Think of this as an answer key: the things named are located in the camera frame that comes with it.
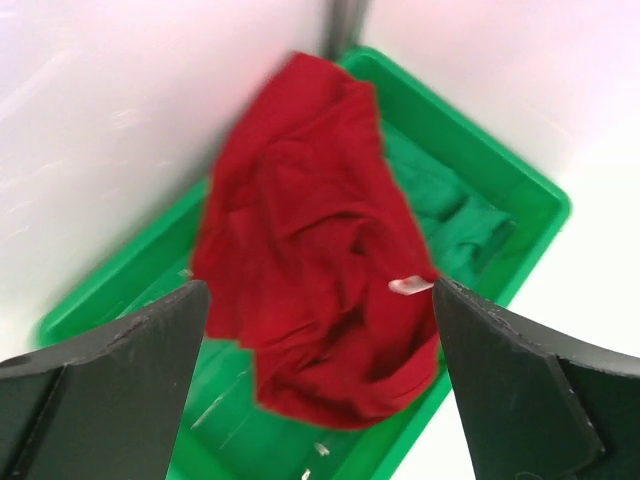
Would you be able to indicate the left aluminium corner post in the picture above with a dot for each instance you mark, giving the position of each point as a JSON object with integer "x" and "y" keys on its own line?
{"x": 342, "y": 27}

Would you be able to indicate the green plastic tray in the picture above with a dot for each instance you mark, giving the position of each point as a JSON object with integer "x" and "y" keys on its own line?
{"x": 224, "y": 434}

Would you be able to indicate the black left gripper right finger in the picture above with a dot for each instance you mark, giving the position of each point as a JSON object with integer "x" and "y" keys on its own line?
{"x": 536, "y": 403}

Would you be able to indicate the green folded t shirt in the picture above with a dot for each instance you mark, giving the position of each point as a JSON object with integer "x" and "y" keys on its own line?
{"x": 463, "y": 231}

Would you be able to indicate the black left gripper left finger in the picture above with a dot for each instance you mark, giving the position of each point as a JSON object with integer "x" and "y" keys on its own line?
{"x": 106, "y": 404}

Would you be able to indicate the red t shirt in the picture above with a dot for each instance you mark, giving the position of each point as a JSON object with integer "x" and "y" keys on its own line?
{"x": 313, "y": 258}

